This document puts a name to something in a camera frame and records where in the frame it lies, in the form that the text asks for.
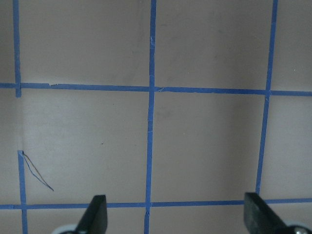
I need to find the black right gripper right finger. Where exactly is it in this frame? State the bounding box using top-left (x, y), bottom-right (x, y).
top-left (244, 193), bottom-right (293, 234)

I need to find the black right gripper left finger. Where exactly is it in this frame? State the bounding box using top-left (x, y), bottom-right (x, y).
top-left (74, 195), bottom-right (107, 234)

